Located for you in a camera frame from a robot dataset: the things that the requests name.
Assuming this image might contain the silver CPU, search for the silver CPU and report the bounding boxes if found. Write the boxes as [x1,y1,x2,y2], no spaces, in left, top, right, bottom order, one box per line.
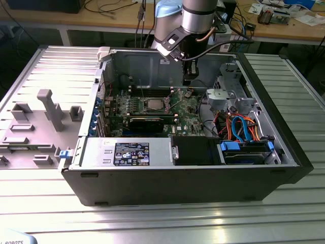
[146,99,164,110]

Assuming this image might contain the hard disk in blue carrier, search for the hard disk in blue carrier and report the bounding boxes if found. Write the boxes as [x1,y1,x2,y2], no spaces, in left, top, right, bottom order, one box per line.
[219,140,275,165]

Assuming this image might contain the wooden desk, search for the wooden desk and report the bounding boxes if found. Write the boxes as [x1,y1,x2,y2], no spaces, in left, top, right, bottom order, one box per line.
[0,0,325,47]

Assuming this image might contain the black box on desk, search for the black box on desk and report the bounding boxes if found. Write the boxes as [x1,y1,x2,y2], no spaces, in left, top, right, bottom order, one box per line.
[7,0,82,14]

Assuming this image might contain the orange wire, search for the orange wire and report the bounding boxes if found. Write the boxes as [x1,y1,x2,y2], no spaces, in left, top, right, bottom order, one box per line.
[225,114,234,141]
[244,116,262,141]

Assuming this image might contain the black PC case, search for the black PC case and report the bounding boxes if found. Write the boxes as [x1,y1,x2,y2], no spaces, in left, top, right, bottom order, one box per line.
[60,45,314,207]

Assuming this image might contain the black camera cable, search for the black camera cable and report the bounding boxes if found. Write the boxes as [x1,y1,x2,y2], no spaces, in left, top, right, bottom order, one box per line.
[181,38,255,62]

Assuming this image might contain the black graphics card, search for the black graphics card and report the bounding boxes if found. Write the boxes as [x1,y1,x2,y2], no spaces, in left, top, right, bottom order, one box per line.
[108,115,167,135]

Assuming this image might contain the blue plastic clip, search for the blue plastic clip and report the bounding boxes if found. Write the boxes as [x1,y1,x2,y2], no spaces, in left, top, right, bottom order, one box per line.
[58,149,74,160]

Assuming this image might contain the blue box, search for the blue box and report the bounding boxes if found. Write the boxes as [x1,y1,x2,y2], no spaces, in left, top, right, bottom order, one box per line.
[283,0,316,9]

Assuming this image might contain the white papers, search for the white papers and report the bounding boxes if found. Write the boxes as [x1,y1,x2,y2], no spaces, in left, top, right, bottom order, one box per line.
[291,14,325,26]

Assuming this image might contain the grey parts rack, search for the grey parts rack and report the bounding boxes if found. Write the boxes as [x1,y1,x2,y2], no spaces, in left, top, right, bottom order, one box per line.
[0,88,85,170]

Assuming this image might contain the white paper pack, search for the white paper pack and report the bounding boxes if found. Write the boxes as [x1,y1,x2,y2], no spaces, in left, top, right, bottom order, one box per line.
[248,3,263,14]

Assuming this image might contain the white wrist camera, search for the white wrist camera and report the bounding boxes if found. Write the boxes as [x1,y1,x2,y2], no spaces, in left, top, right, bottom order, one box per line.
[160,27,185,62]

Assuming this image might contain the metal socket cover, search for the metal socket cover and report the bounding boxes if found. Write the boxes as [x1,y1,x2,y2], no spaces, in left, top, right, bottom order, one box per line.
[164,91,180,113]

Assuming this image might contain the thin red wire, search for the thin red wire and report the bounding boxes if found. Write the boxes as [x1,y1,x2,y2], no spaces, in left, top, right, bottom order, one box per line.
[100,81,114,99]

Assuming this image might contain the black hanging cable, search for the black hanging cable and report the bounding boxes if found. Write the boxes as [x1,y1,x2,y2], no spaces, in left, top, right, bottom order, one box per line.
[134,0,147,49]

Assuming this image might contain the small brown device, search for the small brown device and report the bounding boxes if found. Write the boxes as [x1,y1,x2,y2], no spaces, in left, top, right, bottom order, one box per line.
[257,7,274,25]

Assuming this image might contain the black computer tower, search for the black computer tower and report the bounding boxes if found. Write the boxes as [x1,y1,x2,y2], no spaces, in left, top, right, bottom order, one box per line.
[223,0,237,28]

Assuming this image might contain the small metal box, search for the small metal box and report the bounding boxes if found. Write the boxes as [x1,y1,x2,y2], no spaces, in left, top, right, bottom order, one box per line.
[273,9,290,25]

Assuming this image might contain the blue flat wire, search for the blue flat wire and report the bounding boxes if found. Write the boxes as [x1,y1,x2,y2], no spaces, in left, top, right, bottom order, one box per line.
[231,115,252,142]

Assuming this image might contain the green motherboard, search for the green motherboard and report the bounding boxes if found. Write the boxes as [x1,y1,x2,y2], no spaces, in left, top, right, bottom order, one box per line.
[101,86,208,138]

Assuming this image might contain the grey metal drive cage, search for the grey metal drive cage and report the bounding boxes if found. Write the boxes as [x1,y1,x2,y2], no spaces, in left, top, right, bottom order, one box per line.
[205,63,257,114]

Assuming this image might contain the silver power supply unit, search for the silver power supply unit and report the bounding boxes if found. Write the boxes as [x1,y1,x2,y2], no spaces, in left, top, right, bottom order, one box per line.
[76,136,176,169]

